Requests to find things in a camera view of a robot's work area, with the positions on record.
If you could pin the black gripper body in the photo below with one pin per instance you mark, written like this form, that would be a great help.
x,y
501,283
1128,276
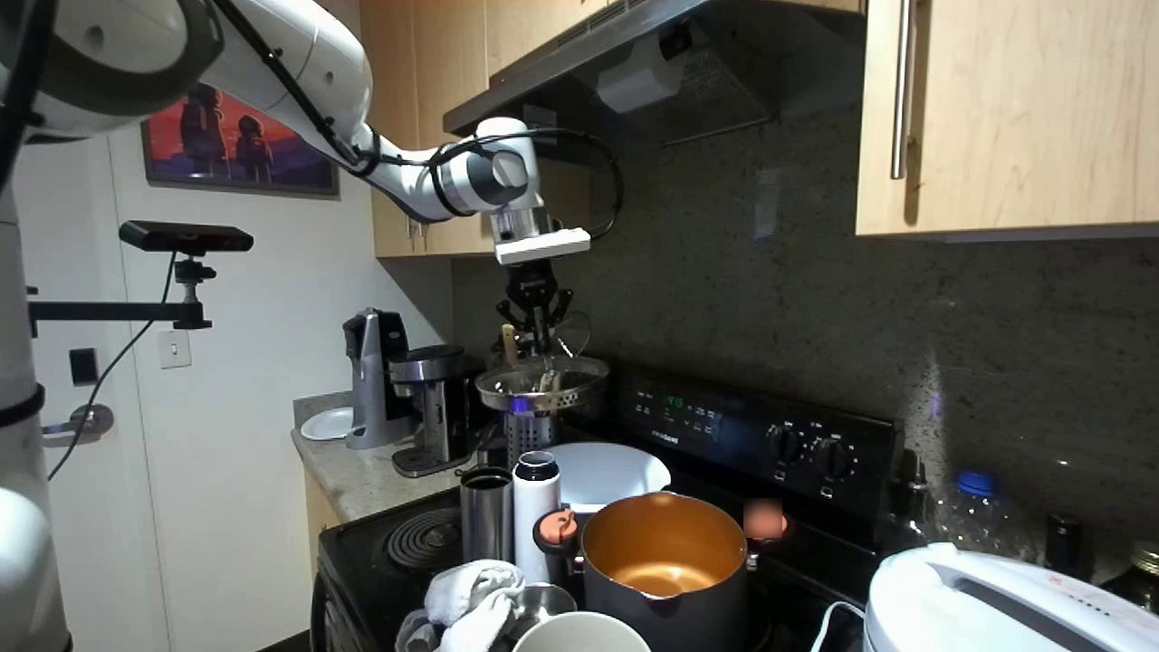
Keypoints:
x,y
535,292

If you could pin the dark pot with copper interior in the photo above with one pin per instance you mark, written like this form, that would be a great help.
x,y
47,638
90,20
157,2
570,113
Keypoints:
x,y
663,618

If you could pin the wooden utensil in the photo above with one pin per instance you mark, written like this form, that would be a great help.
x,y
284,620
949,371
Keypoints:
x,y
510,346

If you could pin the perforated steel utensil holder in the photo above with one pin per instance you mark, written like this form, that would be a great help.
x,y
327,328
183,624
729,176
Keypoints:
x,y
529,435

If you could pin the black silver coffee maker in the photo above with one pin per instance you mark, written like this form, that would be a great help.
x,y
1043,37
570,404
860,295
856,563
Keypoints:
x,y
437,400

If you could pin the wide white bowl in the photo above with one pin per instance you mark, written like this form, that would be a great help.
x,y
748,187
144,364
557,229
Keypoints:
x,y
610,470

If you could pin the black electric stove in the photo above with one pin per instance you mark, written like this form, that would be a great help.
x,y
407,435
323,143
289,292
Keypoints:
x,y
711,420

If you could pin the white thermos bottle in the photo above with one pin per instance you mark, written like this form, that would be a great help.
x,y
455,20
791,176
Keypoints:
x,y
537,518

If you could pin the stainless steel thermos tumbler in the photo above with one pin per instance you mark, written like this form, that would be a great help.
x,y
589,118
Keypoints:
x,y
487,518

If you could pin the small white dish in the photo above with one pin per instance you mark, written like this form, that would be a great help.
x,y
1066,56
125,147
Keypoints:
x,y
327,425

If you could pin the electric coil burner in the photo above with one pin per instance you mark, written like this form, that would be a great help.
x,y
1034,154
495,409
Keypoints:
x,y
420,542

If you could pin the white hood lamp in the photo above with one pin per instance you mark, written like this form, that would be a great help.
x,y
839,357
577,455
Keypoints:
x,y
638,76

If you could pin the small clear glass bowl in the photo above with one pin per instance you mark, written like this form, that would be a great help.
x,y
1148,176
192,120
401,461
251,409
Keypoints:
x,y
550,598

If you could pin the white crumpled cloth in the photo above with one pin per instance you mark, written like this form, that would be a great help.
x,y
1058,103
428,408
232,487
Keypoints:
x,y
473,598

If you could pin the wooden base cabinet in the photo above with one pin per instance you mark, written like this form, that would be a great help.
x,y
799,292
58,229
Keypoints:
x,y
319,518

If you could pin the steel range hood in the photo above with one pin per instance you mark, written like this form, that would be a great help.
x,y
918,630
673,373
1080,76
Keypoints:
x,y
727,47

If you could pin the framed sunset picture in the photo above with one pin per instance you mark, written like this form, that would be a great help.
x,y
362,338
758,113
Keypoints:
x,y
242,147

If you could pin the dark glass bottle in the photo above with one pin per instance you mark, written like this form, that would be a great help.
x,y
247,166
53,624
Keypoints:
x,y
907,508

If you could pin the blue capped water bottle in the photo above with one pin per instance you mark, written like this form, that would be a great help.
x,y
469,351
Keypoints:
x,y
981,518

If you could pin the small dark bottle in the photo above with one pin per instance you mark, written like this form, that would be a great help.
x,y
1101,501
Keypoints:
x,y
1063,544

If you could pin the grey wall outlet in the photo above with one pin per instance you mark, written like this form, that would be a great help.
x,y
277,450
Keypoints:
x,y
770,204

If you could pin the wooden wall cabinet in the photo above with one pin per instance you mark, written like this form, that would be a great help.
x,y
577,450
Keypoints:
x,y
420,47

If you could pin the white light switch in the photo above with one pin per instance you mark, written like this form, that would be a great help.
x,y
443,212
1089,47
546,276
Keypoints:
x,y
174,350

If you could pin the black stereo camera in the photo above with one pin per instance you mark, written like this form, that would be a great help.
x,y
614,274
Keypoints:
x,y
183,236

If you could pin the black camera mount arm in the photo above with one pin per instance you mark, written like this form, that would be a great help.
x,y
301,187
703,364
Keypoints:
x,y
121,311

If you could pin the small black wall box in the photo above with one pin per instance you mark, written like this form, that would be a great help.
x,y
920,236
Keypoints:
x,y
82,364

